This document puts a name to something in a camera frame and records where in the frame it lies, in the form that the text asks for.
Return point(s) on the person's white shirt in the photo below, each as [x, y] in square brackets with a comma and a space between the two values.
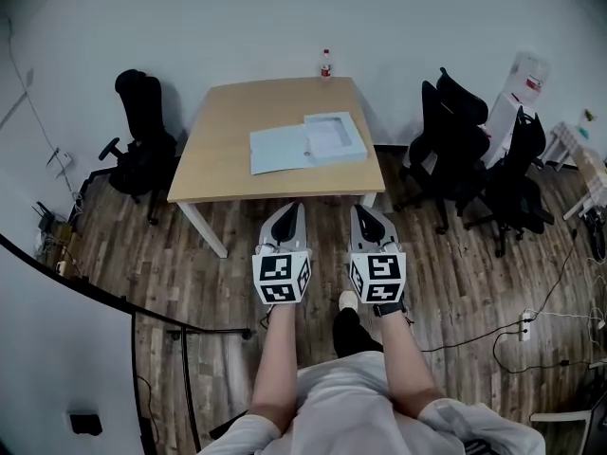
[351, 410]

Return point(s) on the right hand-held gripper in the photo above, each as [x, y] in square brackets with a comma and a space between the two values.
[379, 275]

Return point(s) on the black wristwatch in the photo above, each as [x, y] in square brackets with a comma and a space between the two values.
[389, 309]

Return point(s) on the person's right forearm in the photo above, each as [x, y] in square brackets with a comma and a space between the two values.
[403, 358]

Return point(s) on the light blue box lid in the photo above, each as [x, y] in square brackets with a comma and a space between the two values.
[275, 152]

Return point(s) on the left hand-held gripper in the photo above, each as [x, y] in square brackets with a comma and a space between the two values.
[280, 273]

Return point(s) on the small white side table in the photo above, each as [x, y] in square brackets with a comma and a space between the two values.
[562, 142]

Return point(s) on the small black box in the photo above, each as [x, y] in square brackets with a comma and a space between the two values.
[85, 423]

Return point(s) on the black router with antennas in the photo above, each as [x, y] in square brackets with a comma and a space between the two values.
[43, 221]

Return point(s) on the white table leg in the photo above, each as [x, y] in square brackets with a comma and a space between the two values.
[204, 230]
[370, 199]

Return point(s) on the white desk with black frame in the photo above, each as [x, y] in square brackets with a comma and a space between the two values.
[57, 349]

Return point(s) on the light wooden desk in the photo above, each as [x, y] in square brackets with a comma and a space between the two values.
[593, 173]

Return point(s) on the person's white shoe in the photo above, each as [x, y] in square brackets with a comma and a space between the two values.
[347, 299]

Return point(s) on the plastic bottle with red label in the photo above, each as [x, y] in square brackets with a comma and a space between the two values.
[325, 67]

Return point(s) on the person's left forearm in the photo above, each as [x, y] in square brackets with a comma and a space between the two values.
[277, 358]

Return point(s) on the white wall-mounted device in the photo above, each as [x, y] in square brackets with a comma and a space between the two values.
[61, 161]

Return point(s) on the person's black trouser leg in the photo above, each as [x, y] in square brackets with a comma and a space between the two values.
[348, 334]

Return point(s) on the white box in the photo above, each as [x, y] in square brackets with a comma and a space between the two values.
[500, 126]

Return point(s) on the clear plastic bag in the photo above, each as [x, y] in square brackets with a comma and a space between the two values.
[531, 76]

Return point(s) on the white power strip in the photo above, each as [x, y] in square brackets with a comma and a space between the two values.
[525, 325]

